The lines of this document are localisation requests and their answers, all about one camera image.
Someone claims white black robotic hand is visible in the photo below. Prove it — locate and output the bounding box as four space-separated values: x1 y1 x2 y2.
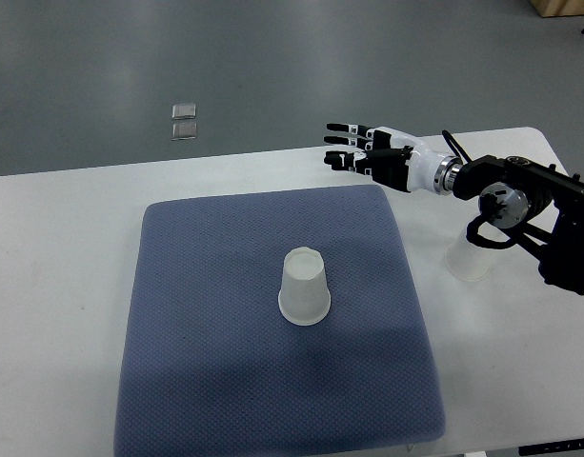
324 123 462 195

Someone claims white paper cup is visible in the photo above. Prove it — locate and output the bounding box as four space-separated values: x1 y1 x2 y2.
278 247 331 327
444 228 491 282

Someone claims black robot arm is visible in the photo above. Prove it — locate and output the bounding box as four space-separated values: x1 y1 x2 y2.
448 155 584 295

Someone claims white paper cup on mat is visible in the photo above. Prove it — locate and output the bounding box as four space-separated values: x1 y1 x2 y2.
278 247 331 327

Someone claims wooden furniture corner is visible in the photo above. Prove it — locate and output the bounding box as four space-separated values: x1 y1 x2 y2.
530 0 584 18

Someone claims lower metal floor plate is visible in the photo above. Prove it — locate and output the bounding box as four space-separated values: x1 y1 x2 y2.
171 121 197 141

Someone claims metal floor plate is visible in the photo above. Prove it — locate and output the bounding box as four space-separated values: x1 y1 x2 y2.
171 103 196 120
171 121 197 141

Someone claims upper metal floor plate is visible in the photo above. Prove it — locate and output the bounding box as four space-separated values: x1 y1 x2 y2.
171 103 196 120

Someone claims blue fabric mat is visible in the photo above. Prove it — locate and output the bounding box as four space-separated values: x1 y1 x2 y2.
114 185 445 456

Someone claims black cable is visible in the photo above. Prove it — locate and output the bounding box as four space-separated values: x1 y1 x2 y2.
441 129 473 163

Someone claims black table edge bracket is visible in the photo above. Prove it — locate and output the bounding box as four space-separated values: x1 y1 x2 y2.
518 438 584 456

